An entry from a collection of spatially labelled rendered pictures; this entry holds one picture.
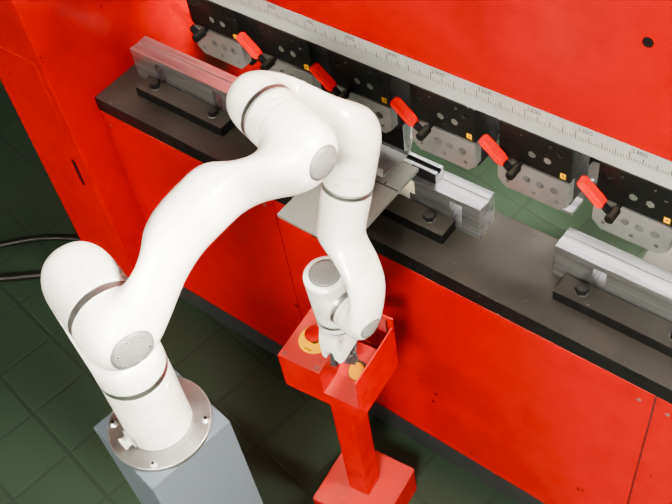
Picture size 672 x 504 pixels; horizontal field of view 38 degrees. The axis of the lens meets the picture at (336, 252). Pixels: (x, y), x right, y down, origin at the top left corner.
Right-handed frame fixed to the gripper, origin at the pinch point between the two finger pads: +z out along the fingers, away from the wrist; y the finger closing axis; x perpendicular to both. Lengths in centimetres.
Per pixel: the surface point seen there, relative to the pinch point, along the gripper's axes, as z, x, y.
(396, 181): -16.8, -5.0, -33.7
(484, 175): 90, -29, -119
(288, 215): -18.2, -20.9, -15.8
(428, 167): -15.4, -1.2, -40.8
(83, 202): 33, -109, -24
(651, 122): -56, 45, -34
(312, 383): 7.7, -6.9, 6.2
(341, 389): 9.8, -1.3, 3.9
